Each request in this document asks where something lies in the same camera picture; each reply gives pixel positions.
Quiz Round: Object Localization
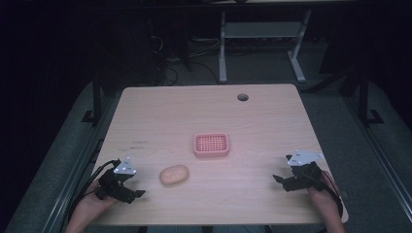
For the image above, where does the metal floor rail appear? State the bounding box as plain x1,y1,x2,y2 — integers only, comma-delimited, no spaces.
41,96,113,233
343,95,412,215

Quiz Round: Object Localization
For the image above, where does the bundle of floor cables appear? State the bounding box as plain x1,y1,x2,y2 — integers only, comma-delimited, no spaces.
147,33,222,87

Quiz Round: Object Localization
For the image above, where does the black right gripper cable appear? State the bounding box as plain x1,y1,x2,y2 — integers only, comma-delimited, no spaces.
319,169,344,218

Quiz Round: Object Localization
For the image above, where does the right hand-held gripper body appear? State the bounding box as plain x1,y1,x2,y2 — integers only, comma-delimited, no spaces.
282,149,326,192

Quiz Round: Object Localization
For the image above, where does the black metal stand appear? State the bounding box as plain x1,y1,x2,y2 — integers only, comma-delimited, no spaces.
81,69,105,128
356,66,385,128

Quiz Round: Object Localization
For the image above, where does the white metal table frame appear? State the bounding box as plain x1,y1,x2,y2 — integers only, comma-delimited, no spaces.
218,9,313,84

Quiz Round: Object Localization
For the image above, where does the person's left hand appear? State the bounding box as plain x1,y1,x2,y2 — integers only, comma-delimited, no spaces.
65,180,120,233

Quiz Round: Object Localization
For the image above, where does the pink soap dish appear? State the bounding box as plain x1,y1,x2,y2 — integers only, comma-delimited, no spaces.
193,132,230,159

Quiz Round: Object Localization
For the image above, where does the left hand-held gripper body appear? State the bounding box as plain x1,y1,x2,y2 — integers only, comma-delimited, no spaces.
94,156,137,205

